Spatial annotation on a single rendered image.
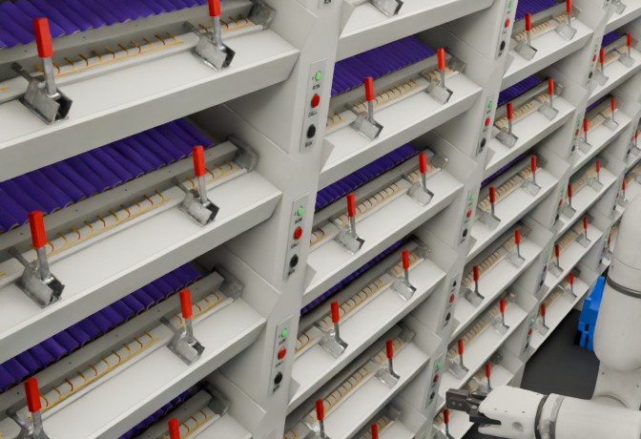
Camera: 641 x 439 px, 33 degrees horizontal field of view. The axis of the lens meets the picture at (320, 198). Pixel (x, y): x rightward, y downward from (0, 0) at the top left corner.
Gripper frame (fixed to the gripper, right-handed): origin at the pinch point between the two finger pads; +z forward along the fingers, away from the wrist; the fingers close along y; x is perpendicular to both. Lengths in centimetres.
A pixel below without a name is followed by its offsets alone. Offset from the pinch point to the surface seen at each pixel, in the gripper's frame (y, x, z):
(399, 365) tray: 20.6, -7.1, 21.7
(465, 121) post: 30, 41, 11
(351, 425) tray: -2.5, -8.2, 19.9
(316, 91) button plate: -35, 61, 4
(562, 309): 146, -46, 29
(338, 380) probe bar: 1.8, -2.2, 24.8
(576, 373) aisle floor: 130, -58, 19
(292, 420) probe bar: -14.6, -2.3, 24.7
